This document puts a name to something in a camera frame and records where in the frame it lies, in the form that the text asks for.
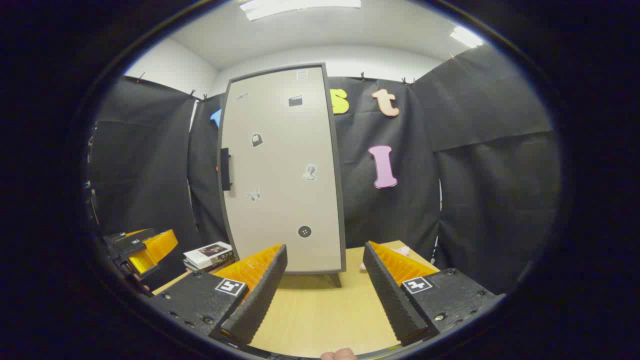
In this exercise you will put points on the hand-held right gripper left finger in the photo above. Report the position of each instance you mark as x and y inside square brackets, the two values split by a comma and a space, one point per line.
[260, 300]

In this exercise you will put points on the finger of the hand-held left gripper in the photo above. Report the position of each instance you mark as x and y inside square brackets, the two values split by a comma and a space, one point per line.
[160, 245]

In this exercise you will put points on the grey cabinet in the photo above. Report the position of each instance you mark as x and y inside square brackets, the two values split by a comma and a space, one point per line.
[336, 280]

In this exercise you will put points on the pink green plush toy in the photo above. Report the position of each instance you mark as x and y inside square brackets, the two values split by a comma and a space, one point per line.
[403, 250]

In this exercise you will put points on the grey cabinet door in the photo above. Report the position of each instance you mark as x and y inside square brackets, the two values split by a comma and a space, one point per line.
[280, 175]

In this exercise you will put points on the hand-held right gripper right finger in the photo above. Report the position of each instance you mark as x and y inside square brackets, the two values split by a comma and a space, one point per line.
[392, 300]

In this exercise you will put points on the black backdrop cloth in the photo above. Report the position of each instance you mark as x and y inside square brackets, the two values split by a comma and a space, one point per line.
[475, 175]

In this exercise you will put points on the dark book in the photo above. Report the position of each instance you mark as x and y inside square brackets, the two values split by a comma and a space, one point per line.
[222, 264]

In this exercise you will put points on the ceiling light panel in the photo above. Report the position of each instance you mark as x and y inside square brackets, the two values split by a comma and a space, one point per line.
[295, 7]
[466, 37]

